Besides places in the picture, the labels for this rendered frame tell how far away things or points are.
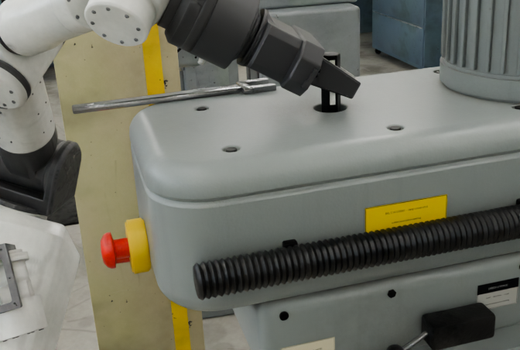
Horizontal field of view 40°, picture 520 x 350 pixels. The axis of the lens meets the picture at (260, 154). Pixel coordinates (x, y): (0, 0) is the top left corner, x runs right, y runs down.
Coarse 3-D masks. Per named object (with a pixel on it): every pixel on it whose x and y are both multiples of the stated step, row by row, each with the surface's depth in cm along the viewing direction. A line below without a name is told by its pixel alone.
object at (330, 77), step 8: (328, 64) 76; (320, 72) 76; (328, 72) 76; (336, 72) 76; (344, 72) 76; (320, 80) 76; (328, 80) 76; (336, 80) 76; (344, 80) 76; (352, 80) 76; (328, 88) 76; (336, 88) 77; (344, 88) 77; (352, 88) 77; (344, 96) 77; (352, 96) 77
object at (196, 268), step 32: (416, 224) 70; (448, 224) 70; (480, 224) 70; (512, 224) 71; (256, 256) 65; (288, 256) 65; (320, 256) 66; (352, 256) 67; (384, 256) 68; (416, 256) 69; (224, 288) 64
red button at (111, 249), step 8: (104, 240) 76; (112, 240) 77; (120, 240) 77; (104, 248) 76; (112, 248) 76; (120, 248) 77; (128, 248) 77; (104, 256) 76; (112, 256) 76; (120, 256) 77; (128, 256) 78; (112, 264) 76
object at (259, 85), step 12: (240, 84) 88; (252, 84) 89; (264, 84) 87; (144, 96) 85; (156, 96) 84; (168, 96) 84; (180, 96) 85; (192, 96) 85; (204, 96) 85; (72, 108) 82; (84, 108) 82; (96, 108) 82; (108, 108) 82
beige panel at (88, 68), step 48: (96, 48) 239; (144, 48) 243; (96, 96) 245; (96, 144) 250; (96, 192) 256; (96, 240) 262; (96, 288) 269; (144, 288) 274; (144, 336) 282; (192, 336) 288
